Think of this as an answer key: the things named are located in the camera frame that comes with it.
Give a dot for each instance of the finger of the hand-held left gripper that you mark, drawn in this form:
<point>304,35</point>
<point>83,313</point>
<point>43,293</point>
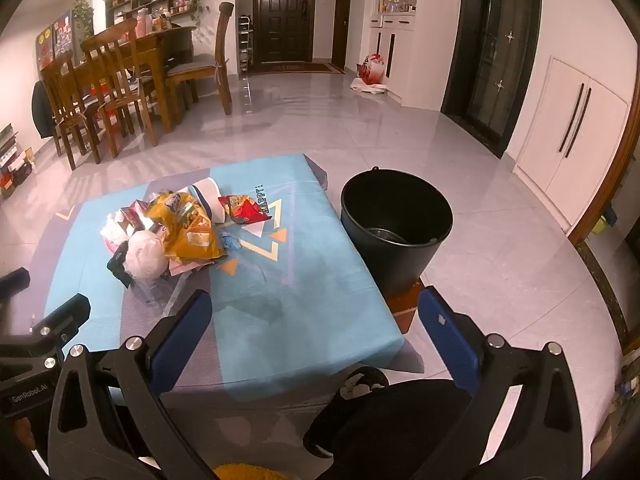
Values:
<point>67,312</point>
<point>12,282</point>

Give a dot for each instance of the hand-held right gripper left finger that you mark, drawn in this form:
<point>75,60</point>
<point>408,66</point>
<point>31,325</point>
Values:
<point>182,340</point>

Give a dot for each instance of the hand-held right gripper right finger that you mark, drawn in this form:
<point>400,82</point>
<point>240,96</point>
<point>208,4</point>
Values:
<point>447,340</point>

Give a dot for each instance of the dark wrapper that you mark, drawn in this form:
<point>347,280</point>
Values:
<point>117,265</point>

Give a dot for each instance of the pink wrapper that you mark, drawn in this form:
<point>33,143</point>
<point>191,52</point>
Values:
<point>182,266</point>

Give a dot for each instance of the white tissue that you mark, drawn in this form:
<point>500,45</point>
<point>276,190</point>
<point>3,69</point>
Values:
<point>145,255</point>

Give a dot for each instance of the black plastic bucket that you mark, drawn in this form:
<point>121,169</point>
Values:
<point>395,260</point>

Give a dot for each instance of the white plastic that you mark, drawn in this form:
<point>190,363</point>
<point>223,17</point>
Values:
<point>112,227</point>

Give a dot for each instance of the yellow snack bag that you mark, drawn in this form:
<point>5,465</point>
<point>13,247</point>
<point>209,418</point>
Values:
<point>192,232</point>

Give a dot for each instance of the blue face mask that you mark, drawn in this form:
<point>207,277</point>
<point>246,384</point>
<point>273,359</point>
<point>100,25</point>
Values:
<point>231,242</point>

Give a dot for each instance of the red drink carton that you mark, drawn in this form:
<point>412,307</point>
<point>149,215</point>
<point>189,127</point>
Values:
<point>135,215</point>

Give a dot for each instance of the red snack packet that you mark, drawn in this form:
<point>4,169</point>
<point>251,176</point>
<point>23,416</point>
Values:
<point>245,210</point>

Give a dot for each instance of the white paper cup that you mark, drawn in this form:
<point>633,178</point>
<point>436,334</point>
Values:
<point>210,197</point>

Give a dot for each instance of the small wooden stool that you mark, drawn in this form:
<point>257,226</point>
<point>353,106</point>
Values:
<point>405,305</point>

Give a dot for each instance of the stack of boxes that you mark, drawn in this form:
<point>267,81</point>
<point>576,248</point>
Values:
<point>15,165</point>

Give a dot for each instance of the blue printed tablecloth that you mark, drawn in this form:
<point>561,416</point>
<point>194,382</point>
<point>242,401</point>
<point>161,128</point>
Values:
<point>300,285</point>

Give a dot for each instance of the yellow fuzzy cloth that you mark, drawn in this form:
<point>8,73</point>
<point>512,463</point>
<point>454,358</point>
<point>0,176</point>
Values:
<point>240,472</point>

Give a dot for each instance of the black jacket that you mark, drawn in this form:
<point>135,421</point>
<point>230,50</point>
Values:
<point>42,110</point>

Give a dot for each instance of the green basin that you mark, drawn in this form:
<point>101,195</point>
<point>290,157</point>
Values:
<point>607,224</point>

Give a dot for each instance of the wooden dining chair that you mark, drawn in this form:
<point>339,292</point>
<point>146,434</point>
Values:
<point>57,72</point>
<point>107,42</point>

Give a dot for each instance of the white double door cupboard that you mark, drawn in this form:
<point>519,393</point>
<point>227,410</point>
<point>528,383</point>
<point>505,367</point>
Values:
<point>595,125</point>

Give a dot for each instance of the white plastic bag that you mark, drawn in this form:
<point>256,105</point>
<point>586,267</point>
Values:
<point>370,87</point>

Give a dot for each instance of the wooden dining table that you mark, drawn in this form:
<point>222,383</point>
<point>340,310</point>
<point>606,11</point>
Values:
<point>150,45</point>

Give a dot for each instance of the green hanging plant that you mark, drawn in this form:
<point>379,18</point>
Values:
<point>84,17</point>

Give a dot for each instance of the red gift bag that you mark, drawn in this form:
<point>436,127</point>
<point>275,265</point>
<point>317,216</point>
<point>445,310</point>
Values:
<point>372,70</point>

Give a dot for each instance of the pink bottle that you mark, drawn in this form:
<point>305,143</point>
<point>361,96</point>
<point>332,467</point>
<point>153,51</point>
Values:
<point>144,22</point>

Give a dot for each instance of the black glass door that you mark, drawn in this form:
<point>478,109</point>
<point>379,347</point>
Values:
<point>500,50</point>

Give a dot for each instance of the metal shoe rack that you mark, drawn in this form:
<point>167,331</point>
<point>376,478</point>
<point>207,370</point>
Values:
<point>244,45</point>

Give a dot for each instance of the wooden chair with grey cushion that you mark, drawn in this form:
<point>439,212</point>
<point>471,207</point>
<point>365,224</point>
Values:
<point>223,35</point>

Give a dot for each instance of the tall white cabinet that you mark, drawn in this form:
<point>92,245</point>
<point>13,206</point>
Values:
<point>395,35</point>

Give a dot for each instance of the row of glass jars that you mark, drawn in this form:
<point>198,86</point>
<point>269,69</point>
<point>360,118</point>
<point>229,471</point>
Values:
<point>397,6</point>

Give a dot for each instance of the dark entrance door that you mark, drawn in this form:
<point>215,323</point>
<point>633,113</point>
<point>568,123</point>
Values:
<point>282,15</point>

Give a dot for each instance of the brown side door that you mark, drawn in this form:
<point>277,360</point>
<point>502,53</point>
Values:
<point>342,15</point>

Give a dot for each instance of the colourful wall poster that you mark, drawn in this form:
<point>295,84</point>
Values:
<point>52,40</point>

